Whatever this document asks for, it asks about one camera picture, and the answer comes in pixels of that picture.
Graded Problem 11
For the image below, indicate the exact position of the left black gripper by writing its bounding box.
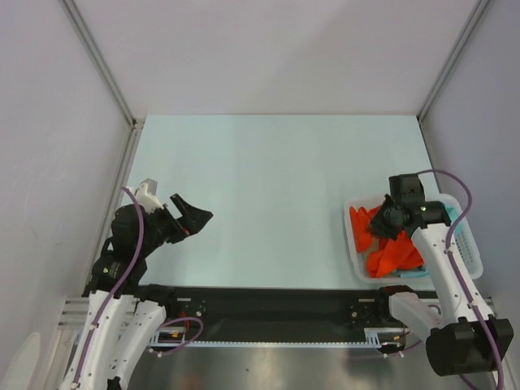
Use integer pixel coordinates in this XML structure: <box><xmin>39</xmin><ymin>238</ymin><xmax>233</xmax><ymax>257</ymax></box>
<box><xmin>137</xmin><ymin>193</ymin><xmax>212</xmax><ymax>254</ymax></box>

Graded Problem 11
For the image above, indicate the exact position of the orange t-shirt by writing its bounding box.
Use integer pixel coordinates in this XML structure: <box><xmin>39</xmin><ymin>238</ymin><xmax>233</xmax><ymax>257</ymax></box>
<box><xmin>349</xmin><ymin>206</ymin><xmax>424</xmax><ymax>278</ymax></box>

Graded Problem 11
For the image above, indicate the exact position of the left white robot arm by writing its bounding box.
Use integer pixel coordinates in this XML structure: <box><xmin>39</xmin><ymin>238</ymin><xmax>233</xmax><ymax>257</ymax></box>
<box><xmin>60</xmin><ymin>189</ymin><xmax>213</xmax><ymax>389</ymax></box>

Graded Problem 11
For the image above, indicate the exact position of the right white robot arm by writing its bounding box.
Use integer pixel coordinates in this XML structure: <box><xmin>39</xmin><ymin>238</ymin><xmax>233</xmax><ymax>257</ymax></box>
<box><xmin>369</xmin><ymin>173</ymin><xmax>514</xmax><ymax>388</ymax></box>

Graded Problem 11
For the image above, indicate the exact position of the teal t-shirt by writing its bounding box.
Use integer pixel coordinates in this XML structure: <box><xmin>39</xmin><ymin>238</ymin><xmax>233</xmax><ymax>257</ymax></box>
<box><xmin>393</xmin><ymin>202</ymin><xmax>460</xmax><ymax>279</ymax></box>

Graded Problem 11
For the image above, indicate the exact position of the white plastic basket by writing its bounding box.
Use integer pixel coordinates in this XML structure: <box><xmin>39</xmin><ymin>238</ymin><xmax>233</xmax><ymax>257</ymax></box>
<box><xmin>344</xmin><ymin>196</ymin><xmax>483</xmax><ymax>284</ymax></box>

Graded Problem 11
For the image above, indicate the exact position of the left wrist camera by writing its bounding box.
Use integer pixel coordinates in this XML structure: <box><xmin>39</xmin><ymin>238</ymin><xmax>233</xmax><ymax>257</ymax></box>
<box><xmin>126</xmin><ymin>178</ymin><xmax>165</xmax><ymax>214</ymax></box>

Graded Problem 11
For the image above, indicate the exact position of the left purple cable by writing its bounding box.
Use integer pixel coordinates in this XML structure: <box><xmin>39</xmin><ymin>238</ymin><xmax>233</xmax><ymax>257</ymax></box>
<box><xmin>68</xmin><ymin>187</ymin><xmax>145</xmax><ymax>387</ymax></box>

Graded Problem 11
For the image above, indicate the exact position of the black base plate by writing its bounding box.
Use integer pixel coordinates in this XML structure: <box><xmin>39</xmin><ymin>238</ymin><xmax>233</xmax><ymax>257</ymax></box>
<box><xmin>136</xmin><ymin>284</ymin><xmax>410</xmax><ymax>345</ymax></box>

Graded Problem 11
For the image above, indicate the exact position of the left aluminium frame post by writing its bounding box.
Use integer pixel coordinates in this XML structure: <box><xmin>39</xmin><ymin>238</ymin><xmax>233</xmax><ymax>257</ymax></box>
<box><xmin>58</xmin><ymin>0</ymin><xmax>144</xmax><ymax>128</ymax></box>

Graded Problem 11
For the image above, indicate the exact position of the aluminium frame post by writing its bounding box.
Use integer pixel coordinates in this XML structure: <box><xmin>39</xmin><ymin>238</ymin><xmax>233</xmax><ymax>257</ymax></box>
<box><xmin>417</xmin><ymin>0</ymin><xmax>492</xmax><ymax>124</ymax></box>
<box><xmin>58</xmin><ymin>0</ymin><xmax>144</xmax><ymax>128</ymax></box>

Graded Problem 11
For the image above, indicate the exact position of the white slotted cable duct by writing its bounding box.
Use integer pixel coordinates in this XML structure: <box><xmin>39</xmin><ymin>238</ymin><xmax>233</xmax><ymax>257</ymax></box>
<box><xmin>149</xmin><ymin>327</ymin><xmax>407</xmax><ymax>349</ymax></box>

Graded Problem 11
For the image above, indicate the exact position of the right aluminium frame post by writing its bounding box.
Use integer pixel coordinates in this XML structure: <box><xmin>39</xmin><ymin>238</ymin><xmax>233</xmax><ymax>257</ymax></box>
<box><xmin>417</xmin><ymin>0</ymin><xmax>492</xmax><ymax>124</ymax></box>

